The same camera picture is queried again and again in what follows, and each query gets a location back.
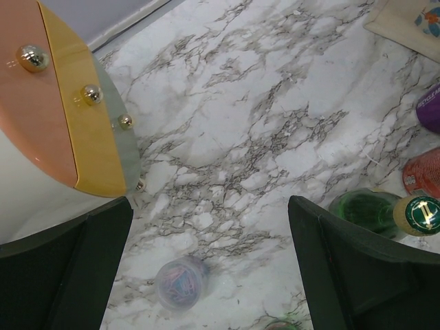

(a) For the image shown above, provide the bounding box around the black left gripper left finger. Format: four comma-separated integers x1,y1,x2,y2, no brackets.
1,197,133,329

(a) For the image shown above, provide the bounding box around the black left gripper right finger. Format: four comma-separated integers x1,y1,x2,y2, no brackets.
288,196,439,329

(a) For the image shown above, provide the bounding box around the red soda can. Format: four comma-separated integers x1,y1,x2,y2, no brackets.
402,147,440,199

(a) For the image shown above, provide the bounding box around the purple soda can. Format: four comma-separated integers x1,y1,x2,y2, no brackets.
416,84,440,134

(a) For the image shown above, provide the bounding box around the beige canvas tote bag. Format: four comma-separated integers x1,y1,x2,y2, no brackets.
364,0,439,63

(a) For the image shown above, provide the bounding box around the green glass bottle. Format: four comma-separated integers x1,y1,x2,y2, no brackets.
328,188,439,239
263,318,300,330

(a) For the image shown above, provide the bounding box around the clear tub of paper clips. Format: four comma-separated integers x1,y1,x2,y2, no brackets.
155,256,210,312

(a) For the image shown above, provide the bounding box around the round cream drawer cabinet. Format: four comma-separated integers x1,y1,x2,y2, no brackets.
1,1,144,243

